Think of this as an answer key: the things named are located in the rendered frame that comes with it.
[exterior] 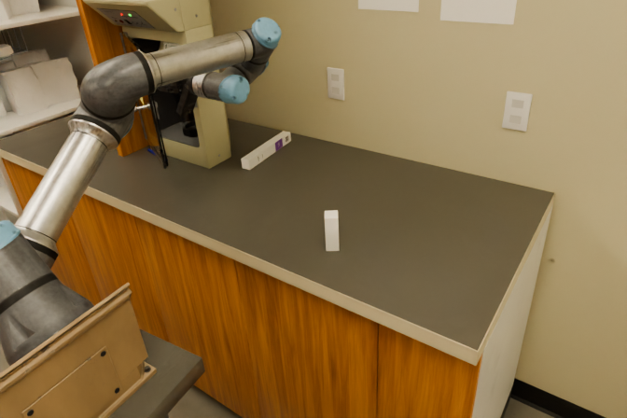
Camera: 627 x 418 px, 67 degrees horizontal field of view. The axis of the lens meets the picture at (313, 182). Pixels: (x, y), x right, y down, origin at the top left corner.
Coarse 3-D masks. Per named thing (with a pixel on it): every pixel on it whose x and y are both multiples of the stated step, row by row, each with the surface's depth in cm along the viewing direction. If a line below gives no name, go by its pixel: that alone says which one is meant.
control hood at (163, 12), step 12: (84, 0) 147; (96, 0) 144; (108, 0) 140; (120, 0) 137; (132, 0) 135; (144, 0) 134; (156, 0) 133; (168, 0) 136; (144, 12) 137; (156, 12) 134; (168, 12) 137; (180, 12) 141; (156, 24) 143; (168, 24) 139; (180, 24) 142
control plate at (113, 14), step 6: (102, 12) 151; (108, 12) 148; (114, 12) 146; (120, 12) 144; (126, 12) 142; (132, 12) 140; (114, 18) 151; (120, 18) 149; (126, 18) 147; (132, 18) 145; (138, 18) 143; (120, 24) 155; (126, 24) 153; (132, 24) 150; (138, 24) 148; (144, 24) 146; (150, 24) 144
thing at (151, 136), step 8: (128, 40) 149; (128, 48) 154; (136, 48) 137; (144, 96) 151; (144, 104) 157; (152, 104) 145; (144, 112) 163; (152, 112) 146; (144, 120) 169; (152, 120) 149; (152, 128) 154; (152, 136) 160; (152, 144) 166; (160, 144) 151; (160, 152) 152; (160, 160) 158
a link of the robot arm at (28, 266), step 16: (0, 224) 81; (0, 240) 79; (16, 240) 81; (0, 256) 78; (16, 256) 79; (32, 256) 82; (0, 272) 77; (16, 272) 78; (32, 272) 80; (48, 272) 82; (0, 288) 76; (16, 288) 77
